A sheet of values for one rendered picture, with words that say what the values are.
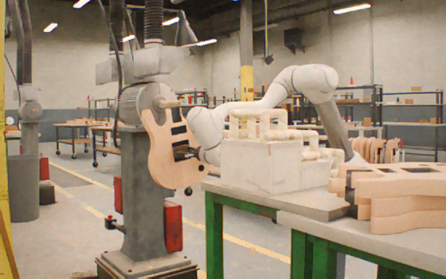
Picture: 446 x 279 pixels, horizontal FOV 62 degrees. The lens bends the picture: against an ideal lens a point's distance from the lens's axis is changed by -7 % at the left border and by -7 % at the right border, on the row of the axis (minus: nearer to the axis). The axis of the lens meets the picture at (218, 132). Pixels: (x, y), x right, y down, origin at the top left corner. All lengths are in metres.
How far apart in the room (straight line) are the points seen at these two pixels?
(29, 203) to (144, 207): 2.50
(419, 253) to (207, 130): 0.96
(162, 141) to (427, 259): 1.34
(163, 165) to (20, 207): 3.03
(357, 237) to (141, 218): 1.65
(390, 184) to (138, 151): 1.65
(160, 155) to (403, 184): 1.20
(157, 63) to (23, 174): 2.98
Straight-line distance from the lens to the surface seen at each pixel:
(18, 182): 4.68
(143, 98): 2.22
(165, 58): 1.97
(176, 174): 1.96
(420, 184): 1.09
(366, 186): 1.02
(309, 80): 1.86
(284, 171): 1.32
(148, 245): 2.52
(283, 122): 1.35
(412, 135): 13.42
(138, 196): 2.42
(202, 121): 1.58
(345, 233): 1.06
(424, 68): 13.30
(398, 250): 0.98
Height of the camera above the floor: 1.21
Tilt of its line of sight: 3 degrees down
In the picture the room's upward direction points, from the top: 1 degrees counter-clockwise
